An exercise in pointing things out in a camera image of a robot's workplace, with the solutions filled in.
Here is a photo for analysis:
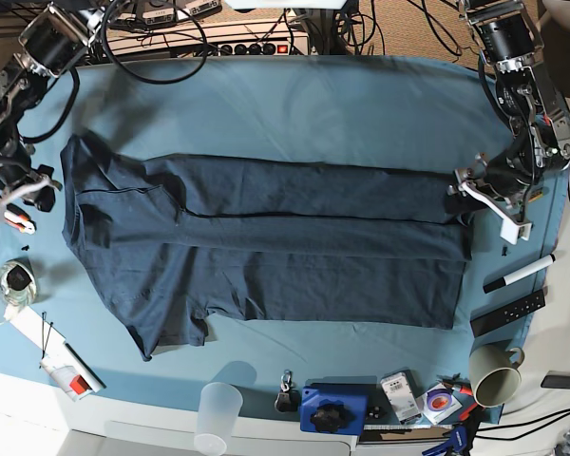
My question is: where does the blue box with knob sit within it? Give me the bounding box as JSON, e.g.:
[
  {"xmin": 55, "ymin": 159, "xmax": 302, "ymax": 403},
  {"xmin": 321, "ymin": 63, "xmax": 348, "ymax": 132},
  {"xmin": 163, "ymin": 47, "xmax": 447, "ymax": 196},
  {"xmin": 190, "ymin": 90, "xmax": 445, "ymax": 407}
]
[{"xmin": 299, "ymin": 383, "xmax": 369, "ymax": 436}]

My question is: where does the black small device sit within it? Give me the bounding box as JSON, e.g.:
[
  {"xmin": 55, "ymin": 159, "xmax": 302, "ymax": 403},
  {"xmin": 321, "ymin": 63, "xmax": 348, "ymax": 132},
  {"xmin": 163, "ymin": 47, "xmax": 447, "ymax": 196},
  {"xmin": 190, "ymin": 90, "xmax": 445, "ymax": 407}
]
[{"xmin": 541, "ymin": 371, "xmax": 570, "ymax": 390}]

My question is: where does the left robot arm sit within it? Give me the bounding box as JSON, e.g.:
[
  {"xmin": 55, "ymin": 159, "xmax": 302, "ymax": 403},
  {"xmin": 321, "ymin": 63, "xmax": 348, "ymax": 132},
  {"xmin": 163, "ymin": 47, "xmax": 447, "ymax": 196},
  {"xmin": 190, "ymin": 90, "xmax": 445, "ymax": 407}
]
[{"xmin": 457, "ymin": 1, "xmax": 570, "ymax": 204}]

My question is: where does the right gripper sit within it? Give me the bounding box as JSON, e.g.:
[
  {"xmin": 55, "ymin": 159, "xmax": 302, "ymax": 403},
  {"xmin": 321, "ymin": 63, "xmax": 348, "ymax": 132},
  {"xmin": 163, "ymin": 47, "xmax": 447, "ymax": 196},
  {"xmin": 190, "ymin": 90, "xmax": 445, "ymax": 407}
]
[{"xmin": 0, "ymin": 142, "xmax": 57, "ymax": 212}]

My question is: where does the clear tape roll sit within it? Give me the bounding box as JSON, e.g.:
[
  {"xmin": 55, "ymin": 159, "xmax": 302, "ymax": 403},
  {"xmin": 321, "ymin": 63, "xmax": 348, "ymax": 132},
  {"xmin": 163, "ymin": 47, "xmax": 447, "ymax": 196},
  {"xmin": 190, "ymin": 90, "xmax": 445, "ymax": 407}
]
[{"xmin": 0, "ymin": 259, "xmax": 37, "ymax": 307}]

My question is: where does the black white marker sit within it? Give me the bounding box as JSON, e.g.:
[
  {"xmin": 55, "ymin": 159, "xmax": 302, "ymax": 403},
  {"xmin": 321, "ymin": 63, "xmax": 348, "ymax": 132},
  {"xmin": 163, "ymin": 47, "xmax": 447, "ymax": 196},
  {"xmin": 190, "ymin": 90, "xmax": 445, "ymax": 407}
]
[{"xmin": 483, "ymin": 254, "xmax": 556, "ymax": 294}]

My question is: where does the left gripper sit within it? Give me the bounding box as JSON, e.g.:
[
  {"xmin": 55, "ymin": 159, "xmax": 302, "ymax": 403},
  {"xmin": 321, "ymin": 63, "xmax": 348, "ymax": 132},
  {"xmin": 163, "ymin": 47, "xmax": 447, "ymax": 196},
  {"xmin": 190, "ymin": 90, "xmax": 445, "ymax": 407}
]
[{"xmin": 444, "ymin": 152, "xmax": 543, "ymax": 223}]

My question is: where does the black key fob with chain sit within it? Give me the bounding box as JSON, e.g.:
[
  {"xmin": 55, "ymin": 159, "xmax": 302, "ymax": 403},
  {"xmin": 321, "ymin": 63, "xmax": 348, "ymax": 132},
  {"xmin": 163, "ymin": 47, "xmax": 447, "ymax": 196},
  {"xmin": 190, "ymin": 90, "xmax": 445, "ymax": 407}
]
[{"xmin": 275, "ymin": 370, "xmax": 299, "ymax": 413}]

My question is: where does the black remote control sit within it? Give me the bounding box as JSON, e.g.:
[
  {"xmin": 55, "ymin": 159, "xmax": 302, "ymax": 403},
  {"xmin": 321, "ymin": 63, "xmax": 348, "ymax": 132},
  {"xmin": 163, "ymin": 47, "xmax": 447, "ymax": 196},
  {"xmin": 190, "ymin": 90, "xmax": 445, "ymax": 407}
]
[{"xmin": 470, "ymin": 289, "xmax": 546, "ymax": 337}]

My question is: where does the light blue table cloth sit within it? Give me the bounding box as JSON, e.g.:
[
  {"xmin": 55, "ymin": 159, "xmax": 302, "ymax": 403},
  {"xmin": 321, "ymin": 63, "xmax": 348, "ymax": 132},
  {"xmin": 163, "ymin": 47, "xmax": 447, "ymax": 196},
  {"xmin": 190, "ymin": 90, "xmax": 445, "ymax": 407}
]
[{"xmin": 0, "ymin": 56, "xmax": 566, "ymax": 418}]

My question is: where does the purple orange disc packet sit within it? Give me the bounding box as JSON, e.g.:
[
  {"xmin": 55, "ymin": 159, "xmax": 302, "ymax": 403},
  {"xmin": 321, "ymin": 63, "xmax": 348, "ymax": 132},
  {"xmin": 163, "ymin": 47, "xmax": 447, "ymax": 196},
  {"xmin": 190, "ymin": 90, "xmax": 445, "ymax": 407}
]
[{"xmin": 416, "ymin": 383, "xmax": 462, "ymax": 425}]

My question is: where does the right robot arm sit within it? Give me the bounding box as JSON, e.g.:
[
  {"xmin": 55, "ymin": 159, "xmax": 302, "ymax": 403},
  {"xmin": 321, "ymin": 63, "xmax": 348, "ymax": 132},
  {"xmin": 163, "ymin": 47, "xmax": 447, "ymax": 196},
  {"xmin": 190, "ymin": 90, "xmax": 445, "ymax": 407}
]
[{"xmin": 0, "ymin": 1, "xmax": 124, "ymax": 234}]

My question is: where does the blue clamp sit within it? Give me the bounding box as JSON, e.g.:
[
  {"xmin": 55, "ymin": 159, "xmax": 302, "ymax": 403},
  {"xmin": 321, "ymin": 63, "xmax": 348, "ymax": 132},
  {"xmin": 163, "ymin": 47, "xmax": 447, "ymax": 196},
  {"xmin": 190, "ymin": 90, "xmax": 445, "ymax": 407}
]
[{"xmin": 421, "ymin": 418, "xmax": 481, "ymax": 456}]

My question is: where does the white power strip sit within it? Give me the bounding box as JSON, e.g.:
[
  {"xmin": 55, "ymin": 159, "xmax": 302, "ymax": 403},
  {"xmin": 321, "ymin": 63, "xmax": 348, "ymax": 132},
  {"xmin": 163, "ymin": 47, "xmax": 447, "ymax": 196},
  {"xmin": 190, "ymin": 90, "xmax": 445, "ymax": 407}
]
[{"xmin": 108, "ymin": 17, "xmax": 313, "ymax": 58}]

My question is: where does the grey green mug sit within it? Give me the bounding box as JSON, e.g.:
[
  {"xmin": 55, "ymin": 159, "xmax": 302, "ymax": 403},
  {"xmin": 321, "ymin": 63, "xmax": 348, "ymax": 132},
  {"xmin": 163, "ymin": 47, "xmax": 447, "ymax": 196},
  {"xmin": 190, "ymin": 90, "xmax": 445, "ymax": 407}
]
[{"xmin": 468, "ymin": 344, "xmax": 525, "ymax": 408}]

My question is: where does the white red tube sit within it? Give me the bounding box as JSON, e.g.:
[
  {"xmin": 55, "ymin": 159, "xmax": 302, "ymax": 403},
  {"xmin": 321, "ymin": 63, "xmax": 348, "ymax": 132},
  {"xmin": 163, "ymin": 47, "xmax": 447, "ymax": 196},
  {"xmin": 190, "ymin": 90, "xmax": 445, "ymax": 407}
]
[{"xmin": 40, "ymin": 357, "xmax": 92, "ymax": 402}]

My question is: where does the dark blue T-shirt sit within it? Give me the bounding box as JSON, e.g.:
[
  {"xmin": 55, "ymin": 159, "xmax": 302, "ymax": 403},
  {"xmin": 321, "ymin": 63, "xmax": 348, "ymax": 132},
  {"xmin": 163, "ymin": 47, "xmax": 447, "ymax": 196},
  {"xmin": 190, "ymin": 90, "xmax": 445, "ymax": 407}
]
[{"xmin": 61, "ymin": 134, "xmax": 472, "ymax": 359}]

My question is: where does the white barcode package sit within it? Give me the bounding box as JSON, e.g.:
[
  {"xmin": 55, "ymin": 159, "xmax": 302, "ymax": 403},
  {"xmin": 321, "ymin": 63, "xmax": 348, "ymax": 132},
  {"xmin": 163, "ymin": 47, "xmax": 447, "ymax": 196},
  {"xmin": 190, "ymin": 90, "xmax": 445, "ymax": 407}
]
[{"xmin": 380, "ymin": 371, "xmax": 422, "ymax": 425}]

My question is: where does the white paper strip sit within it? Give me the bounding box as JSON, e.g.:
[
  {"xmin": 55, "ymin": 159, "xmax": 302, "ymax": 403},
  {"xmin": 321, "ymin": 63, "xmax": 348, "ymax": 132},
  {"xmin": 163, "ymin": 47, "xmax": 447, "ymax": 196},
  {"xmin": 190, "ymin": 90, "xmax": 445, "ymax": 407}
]
[{"xmin": 10, "ymin": 307, "xmax": 105, "ymax": 392}]

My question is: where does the translucent plastic cup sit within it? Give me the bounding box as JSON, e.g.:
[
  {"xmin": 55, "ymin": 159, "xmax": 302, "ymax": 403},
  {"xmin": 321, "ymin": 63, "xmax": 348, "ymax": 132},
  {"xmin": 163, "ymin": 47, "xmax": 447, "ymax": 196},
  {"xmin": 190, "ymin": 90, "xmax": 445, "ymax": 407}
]
[{"xmin": 193, "ymin": 382, "xmax": 243, "ymax": 456}]

